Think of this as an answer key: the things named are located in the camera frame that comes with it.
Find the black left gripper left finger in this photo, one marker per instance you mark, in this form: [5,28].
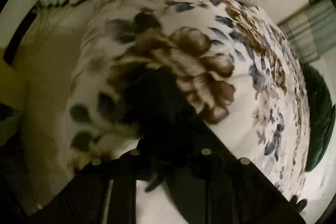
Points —
[102,192]

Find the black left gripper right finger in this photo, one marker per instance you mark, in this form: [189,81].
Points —
[207,184]

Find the dark green garment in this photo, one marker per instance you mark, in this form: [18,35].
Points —
[322,115]

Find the white floral bed cover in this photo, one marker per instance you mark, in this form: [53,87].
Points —
[230,62]

